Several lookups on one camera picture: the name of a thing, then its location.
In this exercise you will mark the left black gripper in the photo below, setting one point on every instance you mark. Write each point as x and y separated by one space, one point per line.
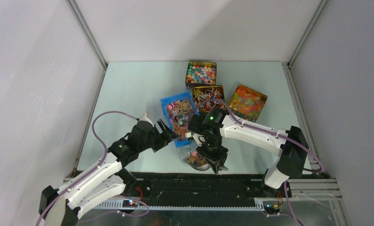
162 141

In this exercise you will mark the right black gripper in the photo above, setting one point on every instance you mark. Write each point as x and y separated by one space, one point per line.
218 159

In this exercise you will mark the metal scoop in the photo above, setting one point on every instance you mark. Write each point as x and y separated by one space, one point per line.
199 162

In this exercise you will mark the blue plastic candy bin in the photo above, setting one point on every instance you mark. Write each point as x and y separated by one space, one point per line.
177 109

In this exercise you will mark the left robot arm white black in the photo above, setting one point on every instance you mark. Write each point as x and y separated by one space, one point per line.
108 177

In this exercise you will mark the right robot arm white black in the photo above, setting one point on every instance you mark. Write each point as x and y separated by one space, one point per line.
289 145

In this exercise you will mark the tin of stick candies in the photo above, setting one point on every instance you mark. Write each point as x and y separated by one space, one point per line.
204 93

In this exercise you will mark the tin of pastel candies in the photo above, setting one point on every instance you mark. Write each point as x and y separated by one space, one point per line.
200 73

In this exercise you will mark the tin of gummy candies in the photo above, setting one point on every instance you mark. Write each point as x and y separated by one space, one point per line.
247 103

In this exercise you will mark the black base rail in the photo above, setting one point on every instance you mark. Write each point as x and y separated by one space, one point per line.
201 189

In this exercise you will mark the slotted cable duct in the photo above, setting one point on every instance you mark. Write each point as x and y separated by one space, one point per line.
128 204

